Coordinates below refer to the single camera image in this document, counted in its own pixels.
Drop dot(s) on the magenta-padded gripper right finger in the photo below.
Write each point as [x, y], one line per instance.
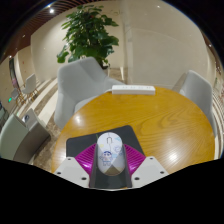
[135, 159]

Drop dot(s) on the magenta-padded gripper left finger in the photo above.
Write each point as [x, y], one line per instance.
[85, 160]

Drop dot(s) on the white cartoon-print computer mouse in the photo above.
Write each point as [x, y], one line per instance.
[110, 153]

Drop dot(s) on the black mouse pad green lines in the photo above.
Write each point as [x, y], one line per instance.
[81, 143]

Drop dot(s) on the grey-green low cabinet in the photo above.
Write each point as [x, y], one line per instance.
[20, 140]

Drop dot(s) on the white power strip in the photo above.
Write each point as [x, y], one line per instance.
[133, 89]

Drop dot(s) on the grey shell chair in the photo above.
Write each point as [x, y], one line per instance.
[196, 96]
[78, 86]

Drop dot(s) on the small grey chair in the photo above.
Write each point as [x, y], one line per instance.
[30, 85]

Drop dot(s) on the green potted plant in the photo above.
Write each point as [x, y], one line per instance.
[88, 33]

